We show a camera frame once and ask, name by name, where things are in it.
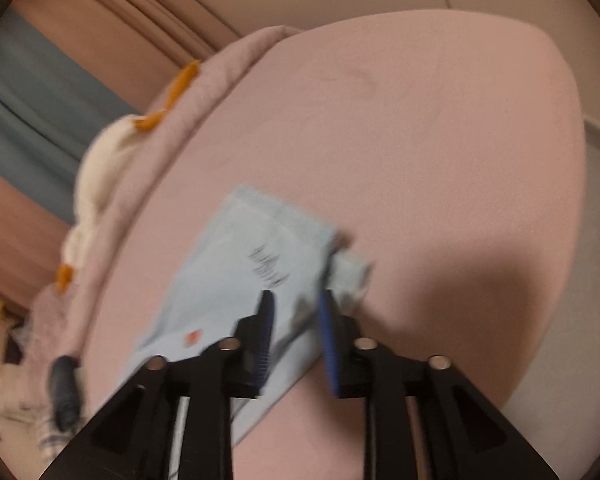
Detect blue-grey curtain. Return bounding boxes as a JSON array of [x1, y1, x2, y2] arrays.
[[0, 7, 142, 227]]

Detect pink curtain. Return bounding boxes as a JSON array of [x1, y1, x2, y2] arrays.
[[0, 0, 243, 313]]

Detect bed with pink sheet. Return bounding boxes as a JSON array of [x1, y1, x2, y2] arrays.
[[80, 7, 588, 480]]

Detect white goose plush toy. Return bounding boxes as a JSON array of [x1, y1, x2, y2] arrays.
[[55, 59, 202, 293]]

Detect light blue pants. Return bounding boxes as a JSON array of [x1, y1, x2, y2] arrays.
[[130, 185, 373, 448]]

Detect lilac quilt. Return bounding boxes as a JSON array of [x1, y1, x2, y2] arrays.
[[22, 25, 301, 391]]

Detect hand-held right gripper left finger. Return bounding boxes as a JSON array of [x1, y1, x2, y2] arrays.
[[39, 289, 277, 480]]

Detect dark blue folded jeans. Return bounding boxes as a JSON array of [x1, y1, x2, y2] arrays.
[[49, 355, 84, 432]]

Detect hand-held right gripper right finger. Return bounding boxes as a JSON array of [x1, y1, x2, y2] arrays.
[[317, 287, 561, 480]]

